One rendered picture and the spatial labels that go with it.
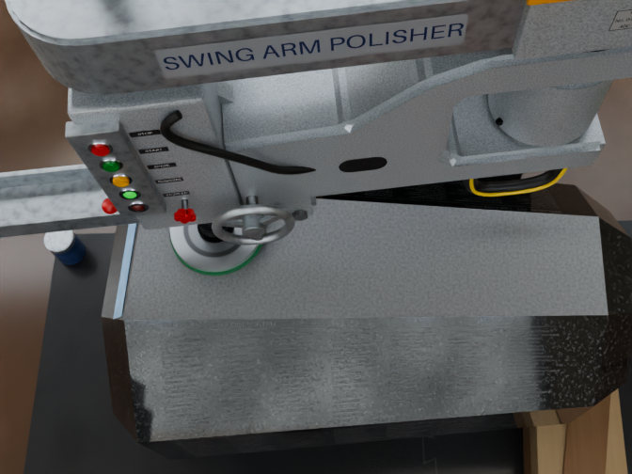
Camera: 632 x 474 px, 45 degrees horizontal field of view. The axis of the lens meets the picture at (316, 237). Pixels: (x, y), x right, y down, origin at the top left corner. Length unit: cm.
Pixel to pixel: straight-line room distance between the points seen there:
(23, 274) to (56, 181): 123
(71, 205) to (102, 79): 60
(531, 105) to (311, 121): 36
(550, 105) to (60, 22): 75
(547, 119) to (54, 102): 222
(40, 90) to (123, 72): 216
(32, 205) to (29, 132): 148
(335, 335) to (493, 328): 35
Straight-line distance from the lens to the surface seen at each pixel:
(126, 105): 113
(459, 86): 117
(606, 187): 286
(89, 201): 163
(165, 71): 105
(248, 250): 171
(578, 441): 231
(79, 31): 103
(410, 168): 137
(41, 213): 165
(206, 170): 129
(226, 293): 174
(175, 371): 182
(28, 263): 288
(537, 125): 135
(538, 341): 177
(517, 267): 177
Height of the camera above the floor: 244
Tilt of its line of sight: 67 degrees down
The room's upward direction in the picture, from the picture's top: 9 degrees counter-clockwise
